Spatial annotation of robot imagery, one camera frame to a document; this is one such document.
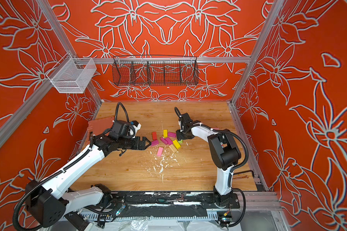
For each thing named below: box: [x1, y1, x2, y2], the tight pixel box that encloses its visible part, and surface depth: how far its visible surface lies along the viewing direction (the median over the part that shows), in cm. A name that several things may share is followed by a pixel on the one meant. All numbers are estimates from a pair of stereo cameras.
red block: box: [151, 131, 158, 141], surface depth 102 cm
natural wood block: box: [168, 143, 178, 154], surface depth 93 cm
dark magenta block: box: [164, 136, 174, 146], surface depth 97 cm
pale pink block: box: [157, 146, 164, 157], surface depth 92 cm
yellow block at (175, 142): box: [172, 139, 182, 150], surface depth 95 cm
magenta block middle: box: [160, 137, 169, 146], surface depth 97 cm
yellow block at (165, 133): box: [163, 129, 169, 138], surface depth 101 cm
